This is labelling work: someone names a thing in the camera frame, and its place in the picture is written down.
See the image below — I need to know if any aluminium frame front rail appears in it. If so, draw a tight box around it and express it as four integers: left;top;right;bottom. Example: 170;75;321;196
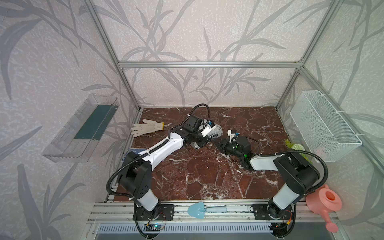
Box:
86;199;340;224

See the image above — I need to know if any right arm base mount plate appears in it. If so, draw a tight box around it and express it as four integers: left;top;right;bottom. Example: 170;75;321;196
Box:
249;204;294;221

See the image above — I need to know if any white work glove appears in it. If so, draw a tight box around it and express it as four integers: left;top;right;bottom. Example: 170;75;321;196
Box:
131;119;165;138

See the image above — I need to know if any white wire mesh basket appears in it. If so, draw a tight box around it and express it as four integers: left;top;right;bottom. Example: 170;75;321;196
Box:
290;91;362;162

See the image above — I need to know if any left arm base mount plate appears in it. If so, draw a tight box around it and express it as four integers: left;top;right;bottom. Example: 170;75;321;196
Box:
133;204;175;221

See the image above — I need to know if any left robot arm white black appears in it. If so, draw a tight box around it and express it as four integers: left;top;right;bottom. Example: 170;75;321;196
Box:
106;104;213;212

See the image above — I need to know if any pink watering can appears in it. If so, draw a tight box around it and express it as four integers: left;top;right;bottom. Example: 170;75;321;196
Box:
306;184;343;233

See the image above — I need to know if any artificial flower pot plant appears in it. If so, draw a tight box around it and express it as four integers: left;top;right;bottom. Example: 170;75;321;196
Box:
284;139;305;151

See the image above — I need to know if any silver aluminium poker case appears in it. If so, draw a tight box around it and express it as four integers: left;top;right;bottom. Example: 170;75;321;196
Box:
190;124;223;149

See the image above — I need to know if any left green circuit board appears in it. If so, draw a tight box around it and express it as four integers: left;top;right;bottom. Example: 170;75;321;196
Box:
145;223;166;232

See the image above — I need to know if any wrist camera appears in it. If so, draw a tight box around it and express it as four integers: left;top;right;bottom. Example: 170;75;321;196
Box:
201;119;218;138
227;130;240;144

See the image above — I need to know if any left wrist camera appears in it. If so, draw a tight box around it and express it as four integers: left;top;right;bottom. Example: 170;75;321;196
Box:
201;119;218;138

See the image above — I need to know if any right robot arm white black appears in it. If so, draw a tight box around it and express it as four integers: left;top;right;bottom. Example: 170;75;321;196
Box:
213;136;329;218

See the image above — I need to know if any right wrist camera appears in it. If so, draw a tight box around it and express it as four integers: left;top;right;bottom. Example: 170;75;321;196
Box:
227;130;240;144

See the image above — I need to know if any blue patterned work glove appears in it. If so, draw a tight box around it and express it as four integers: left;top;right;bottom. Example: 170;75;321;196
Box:
127;148;147;154

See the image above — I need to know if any right circuit board with wires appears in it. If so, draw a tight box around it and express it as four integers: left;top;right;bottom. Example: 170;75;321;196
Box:
270;221;295;239

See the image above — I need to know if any clear plastic wall shelf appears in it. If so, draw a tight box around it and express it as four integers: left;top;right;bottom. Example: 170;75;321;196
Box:
42;94;120;163

